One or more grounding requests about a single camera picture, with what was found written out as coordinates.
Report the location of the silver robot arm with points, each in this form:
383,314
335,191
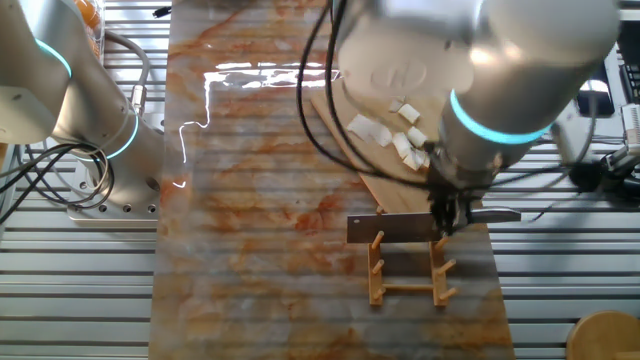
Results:
500,75

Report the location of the round wooden disc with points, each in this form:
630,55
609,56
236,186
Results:
600,337

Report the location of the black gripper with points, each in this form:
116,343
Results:
450,200

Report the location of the orange marble pattern mat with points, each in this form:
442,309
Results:
260,200

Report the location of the clear plastic fruit carton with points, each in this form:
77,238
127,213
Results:
97,30

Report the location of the black keyboard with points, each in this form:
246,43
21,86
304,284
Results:
631,75

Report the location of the wooden cutting board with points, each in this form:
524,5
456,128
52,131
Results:
390,165

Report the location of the steel kitchen knife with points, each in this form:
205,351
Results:
390,227

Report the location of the orange fruit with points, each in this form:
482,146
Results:
94,46
87,12

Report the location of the wooden peg rack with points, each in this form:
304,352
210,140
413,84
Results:
438,280

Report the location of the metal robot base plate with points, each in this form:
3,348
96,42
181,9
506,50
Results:
120,210

